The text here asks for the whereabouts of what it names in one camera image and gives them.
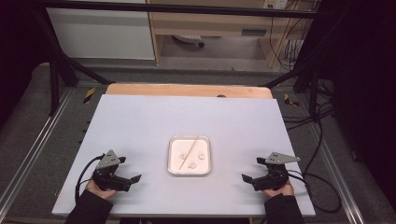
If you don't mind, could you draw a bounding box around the person's right hand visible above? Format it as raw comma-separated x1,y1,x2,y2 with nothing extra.
262,181,295,199

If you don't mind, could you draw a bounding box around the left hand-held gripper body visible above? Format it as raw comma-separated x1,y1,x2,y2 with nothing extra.
92,149,131,192

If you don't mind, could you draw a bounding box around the chair base with caster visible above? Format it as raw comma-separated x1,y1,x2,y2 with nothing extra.
172,34,206,49

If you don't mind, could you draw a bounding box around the person's left hand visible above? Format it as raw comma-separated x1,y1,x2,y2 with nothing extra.
85,178,118,201

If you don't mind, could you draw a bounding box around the aluminium floor rail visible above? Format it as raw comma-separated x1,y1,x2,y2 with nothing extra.
0,88,75,216
306,120,366,224

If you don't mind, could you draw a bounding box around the white cabinet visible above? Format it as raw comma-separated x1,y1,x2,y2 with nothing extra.
46,7,156,61

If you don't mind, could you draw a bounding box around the white board sheet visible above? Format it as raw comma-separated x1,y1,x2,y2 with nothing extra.
51,94,317,218

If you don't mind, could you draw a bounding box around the light wooden desk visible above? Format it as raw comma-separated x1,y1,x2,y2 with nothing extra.
146,0,321,69

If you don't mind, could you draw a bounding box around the yellow black tape strip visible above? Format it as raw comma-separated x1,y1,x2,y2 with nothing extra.
283,92,301,107
82,87,96,105

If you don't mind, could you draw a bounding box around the white power strip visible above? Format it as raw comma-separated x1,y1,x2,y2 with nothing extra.
262,0,290,10

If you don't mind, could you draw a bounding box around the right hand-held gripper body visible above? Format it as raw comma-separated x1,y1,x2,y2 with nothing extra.
252,151,302,192

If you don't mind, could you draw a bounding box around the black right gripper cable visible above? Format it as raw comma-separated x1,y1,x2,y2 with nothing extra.
287,169,342,215

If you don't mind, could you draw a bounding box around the square metal tray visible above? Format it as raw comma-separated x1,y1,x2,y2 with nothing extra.
166,134,213,177

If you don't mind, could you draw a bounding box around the black metal frame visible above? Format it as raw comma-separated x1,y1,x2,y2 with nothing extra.
31,0,332,117

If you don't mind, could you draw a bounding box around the bundle of black cables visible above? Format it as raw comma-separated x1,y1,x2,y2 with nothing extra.
268,0,336,132

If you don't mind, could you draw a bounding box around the thin wooden skewer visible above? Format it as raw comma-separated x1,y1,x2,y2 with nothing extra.
178,135,201,171

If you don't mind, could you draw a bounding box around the wooden table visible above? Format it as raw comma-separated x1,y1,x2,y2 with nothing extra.
105,82,274,100

